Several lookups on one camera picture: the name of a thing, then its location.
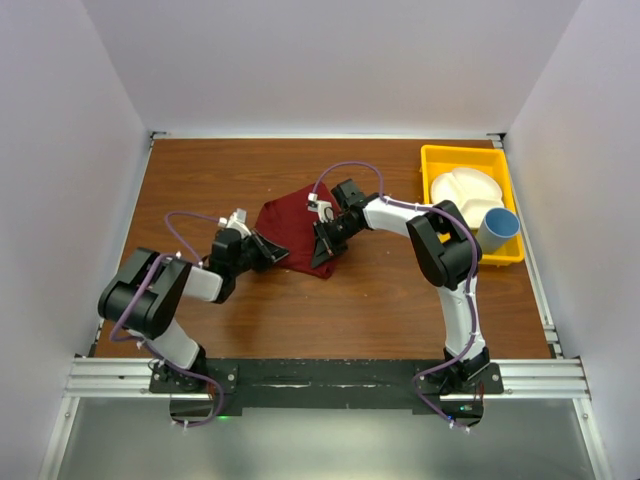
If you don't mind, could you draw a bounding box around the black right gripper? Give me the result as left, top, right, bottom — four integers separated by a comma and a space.
313, 218, 362, 271

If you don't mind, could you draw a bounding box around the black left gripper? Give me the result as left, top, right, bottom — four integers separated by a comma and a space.
230, 227, 288, 276

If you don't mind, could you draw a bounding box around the dark red cloth napkin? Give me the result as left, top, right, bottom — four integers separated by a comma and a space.
255, 183, 336, 279

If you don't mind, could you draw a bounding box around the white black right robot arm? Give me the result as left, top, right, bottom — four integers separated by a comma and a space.
307, 180, 490, 393

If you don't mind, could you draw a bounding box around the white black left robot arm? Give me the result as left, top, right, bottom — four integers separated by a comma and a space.
97, 228, 289, 393

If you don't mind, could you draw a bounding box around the yellow plastic tray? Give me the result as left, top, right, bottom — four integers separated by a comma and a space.
419, 144, 526, 268

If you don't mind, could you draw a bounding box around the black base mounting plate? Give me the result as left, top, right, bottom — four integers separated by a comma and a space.
148, 359, 505, 426

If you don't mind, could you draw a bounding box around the white divided plate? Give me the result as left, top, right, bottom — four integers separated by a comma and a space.
430, 167, 504, 230

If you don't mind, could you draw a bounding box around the blue plastic cup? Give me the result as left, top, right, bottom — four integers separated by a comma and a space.
475, 207, 520, 254

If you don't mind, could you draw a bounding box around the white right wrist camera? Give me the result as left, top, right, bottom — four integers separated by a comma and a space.
307, 192, 334, 223

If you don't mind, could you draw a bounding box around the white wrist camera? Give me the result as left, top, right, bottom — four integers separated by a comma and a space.
307, 192, 334, 223
218, 208, 251, 238

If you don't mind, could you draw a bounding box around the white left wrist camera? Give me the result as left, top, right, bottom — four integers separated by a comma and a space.
218, 208, 251, 238

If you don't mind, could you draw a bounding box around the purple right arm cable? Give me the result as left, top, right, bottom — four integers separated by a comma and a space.
315, 160, 484, 431

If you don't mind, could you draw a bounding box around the aluminium frame rail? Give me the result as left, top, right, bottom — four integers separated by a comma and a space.
63, 358, 590, 400

